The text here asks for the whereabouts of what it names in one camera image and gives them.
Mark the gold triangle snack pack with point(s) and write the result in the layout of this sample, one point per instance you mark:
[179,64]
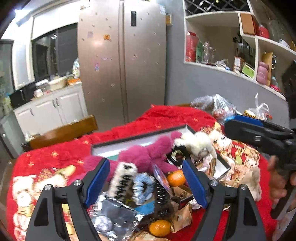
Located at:
[181,218]

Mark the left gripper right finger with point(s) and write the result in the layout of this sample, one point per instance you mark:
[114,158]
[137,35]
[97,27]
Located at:
[244,221]

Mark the cream basin on counter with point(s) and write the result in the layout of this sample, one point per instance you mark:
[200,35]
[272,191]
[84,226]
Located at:
[58,83]

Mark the black microwave oven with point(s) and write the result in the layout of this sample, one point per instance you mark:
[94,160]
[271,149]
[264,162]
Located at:
[23,95]

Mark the clear plastic bag of food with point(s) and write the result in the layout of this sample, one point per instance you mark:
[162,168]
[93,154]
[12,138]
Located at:
[216,105]

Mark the white plush bear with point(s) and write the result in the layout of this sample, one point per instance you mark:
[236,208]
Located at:
[198,144]

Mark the black fuzzy scrunchie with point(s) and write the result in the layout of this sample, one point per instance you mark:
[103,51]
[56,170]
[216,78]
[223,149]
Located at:
[177,155]

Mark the red teddy bear blanket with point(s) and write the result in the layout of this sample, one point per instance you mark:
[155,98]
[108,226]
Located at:
[157,118]

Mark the orange tangerine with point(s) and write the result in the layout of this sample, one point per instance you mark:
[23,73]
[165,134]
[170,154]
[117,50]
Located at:
[160,228]
[176,179]

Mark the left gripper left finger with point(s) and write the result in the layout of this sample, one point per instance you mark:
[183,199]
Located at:
[47,220]

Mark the blue lace scrunchie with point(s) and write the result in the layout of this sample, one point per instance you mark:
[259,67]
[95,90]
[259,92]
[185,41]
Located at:
[143,187]

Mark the magenta plush bear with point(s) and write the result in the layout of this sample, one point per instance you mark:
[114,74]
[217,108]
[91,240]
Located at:
[145,157]

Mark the wooden chair back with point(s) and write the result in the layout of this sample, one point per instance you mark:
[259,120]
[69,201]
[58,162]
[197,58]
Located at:
[62,134]

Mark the person's right hand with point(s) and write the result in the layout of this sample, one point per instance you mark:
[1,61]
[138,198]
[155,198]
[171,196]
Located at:
[276,182]

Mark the white wall shelf unit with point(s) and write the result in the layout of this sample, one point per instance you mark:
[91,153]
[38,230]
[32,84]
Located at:
[234,36]

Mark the orange tangerine front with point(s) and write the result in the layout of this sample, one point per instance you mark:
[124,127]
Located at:
[160,228]

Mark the pink container on shelf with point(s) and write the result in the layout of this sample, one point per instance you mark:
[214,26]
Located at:
[262,73]

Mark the silver double door refrigerator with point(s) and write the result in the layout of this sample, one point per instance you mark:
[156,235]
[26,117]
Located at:
[122,55]

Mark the black storage box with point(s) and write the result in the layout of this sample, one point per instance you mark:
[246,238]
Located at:
[215,168]

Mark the orange tangerine back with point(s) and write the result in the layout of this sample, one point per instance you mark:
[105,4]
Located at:
[176,179]

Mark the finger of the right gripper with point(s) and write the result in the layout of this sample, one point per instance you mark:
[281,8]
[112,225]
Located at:
[249,120]
[268,138]

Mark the white kitchen cabinet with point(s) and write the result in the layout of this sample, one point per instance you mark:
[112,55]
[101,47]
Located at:
[52,110]

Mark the beige plush rabbit toy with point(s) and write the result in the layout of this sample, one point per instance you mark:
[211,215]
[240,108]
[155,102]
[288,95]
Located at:
[251,178]

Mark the purple anime badge bag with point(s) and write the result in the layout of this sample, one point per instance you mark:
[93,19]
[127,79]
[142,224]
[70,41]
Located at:
[160,176]

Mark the red box on shelf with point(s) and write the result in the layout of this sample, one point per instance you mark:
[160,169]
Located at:
[191,45]

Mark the blue plastic bag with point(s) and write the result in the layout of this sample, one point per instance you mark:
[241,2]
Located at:
[233,117]

